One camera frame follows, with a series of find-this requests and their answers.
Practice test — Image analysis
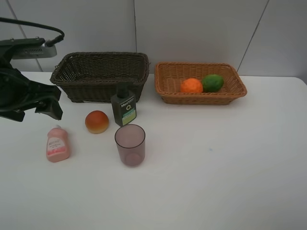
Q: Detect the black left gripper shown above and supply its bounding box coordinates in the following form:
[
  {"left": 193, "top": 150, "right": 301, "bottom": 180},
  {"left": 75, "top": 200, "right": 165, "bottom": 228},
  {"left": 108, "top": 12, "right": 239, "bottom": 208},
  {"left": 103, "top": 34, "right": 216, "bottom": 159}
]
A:
[{"left": 0, "top": 57, "right": 63, "bottom": 122}]

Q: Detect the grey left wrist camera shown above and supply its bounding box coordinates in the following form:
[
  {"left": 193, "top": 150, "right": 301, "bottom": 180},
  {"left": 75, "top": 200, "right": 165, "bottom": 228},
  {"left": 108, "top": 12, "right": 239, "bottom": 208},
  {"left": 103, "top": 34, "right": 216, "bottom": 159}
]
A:
[{"left": 0, "top": 37, "right": 57, "bottom": 60}]

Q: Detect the dark green pump bottle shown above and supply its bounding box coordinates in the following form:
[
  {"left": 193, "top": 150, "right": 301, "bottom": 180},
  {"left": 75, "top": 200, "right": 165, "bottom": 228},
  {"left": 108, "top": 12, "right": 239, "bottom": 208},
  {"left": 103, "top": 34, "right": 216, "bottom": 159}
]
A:
[{"left": 111, "top": 83, "right": 137, "bottom": 127}]

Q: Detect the pink detergent bottle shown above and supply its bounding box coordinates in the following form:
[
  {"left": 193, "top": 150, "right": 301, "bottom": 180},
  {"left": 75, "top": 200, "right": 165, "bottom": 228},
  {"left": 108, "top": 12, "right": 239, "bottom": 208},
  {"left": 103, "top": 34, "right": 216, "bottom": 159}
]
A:
[{"left": 46, "top": 126, "right": 71, "bottom": 163}]

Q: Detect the tan wicker basket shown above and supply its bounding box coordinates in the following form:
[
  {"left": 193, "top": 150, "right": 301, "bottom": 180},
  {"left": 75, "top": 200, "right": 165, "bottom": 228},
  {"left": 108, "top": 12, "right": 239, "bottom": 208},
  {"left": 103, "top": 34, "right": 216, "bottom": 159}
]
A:
[{"left": 154, "top": 62, "right": 247, "bottom": 105}]

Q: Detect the purple translucent plastic cup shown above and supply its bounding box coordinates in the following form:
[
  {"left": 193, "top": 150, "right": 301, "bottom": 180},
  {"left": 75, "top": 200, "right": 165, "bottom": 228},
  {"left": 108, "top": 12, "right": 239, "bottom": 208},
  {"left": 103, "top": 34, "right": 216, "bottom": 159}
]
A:
[{"left": 115, "top": 124, "right": 146, "bottom": 167}]

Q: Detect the green lime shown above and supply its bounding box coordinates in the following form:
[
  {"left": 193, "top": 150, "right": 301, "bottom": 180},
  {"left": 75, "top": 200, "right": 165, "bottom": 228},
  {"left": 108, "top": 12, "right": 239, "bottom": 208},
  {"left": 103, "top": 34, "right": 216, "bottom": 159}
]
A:
[{"left": 201, "top": 74, "right": 224, "bottom": 92}]

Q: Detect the dark brown wicker basket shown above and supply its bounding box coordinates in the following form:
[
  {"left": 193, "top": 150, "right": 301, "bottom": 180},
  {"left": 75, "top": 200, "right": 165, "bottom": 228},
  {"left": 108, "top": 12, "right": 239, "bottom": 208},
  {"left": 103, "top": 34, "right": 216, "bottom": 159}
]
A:
[{"left": 50, "top": 52, "right": 149, "bottom": 103}]

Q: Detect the orange tangerine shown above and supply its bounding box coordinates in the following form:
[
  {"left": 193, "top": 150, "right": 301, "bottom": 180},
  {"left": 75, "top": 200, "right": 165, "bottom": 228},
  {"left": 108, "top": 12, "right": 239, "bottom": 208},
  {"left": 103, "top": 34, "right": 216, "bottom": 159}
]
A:
[{"left": 180, "top": 78, "right": 203, "bottom": 93}]

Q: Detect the red orange bun toy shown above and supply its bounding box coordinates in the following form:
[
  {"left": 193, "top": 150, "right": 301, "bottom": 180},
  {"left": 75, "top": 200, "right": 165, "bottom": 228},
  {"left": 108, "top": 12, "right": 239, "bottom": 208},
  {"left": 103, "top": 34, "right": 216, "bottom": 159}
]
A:
[{"left": 85, "top": 110, "right": 109, "bottom": 134}]

